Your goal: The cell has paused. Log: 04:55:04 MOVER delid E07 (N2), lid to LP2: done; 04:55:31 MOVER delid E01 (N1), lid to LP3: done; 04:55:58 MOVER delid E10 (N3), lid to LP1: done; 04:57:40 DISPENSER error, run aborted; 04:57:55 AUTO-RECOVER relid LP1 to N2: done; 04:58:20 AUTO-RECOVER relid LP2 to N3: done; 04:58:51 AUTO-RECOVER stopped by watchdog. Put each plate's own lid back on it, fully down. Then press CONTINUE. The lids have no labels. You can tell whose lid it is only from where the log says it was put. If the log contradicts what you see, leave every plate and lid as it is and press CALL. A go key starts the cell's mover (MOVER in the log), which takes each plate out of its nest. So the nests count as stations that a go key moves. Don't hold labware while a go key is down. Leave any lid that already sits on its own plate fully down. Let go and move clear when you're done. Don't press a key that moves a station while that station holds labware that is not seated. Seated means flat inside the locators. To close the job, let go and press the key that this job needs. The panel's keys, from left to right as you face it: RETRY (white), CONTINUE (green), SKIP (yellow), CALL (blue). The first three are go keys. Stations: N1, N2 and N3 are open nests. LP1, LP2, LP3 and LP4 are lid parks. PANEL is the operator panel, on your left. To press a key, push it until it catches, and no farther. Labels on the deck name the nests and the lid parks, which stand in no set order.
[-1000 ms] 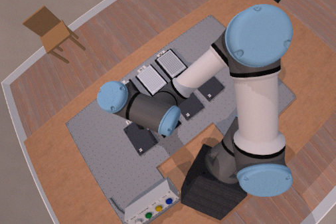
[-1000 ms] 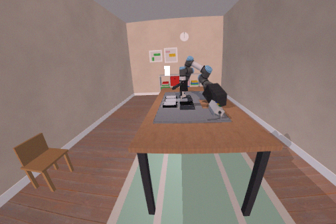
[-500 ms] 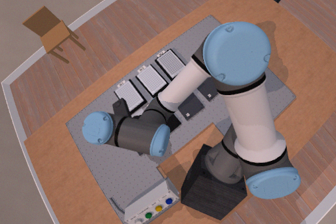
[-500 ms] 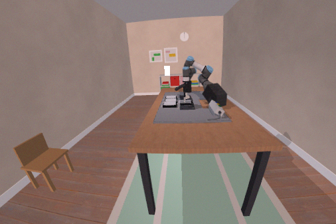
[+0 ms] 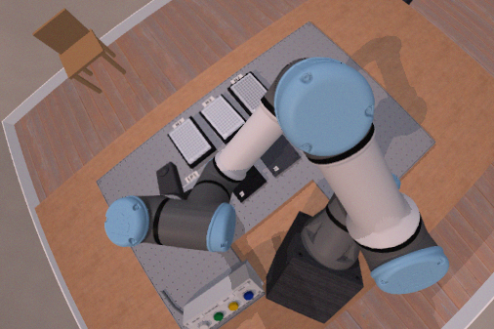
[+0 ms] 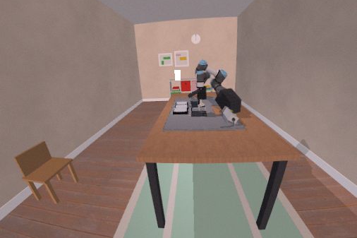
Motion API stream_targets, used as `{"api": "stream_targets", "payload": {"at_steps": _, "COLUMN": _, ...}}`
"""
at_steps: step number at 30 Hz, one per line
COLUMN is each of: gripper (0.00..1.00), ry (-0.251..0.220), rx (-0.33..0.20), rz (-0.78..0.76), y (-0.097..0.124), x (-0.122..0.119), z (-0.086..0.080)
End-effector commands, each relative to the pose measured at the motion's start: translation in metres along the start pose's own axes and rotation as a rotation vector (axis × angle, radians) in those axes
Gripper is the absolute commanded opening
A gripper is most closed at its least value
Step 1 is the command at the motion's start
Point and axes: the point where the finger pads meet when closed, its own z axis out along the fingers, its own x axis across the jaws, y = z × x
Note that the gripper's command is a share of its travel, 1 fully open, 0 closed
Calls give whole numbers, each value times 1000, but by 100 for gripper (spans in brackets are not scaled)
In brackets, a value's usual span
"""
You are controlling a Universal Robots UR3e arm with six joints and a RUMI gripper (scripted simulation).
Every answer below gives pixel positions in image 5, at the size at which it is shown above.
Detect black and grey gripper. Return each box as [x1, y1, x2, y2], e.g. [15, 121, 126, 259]
[163, 189, 192, 200]

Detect white button panel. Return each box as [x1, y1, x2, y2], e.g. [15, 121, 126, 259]
[162, 259, 265, 329]

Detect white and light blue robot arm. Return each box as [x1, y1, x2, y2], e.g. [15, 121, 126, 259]
[104, 57, 449, 294]

